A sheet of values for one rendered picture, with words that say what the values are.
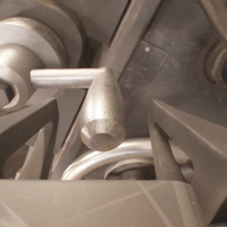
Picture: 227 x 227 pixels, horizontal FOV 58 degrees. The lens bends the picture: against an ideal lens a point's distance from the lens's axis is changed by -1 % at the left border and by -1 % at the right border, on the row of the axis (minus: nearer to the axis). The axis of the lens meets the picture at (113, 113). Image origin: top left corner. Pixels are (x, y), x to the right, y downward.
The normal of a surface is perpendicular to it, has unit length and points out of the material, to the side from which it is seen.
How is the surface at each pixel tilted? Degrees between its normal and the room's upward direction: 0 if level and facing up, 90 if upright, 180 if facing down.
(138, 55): 90
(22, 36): 90
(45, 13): 90
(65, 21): 90
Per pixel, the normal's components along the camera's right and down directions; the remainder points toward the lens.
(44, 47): 0.01, 0.59
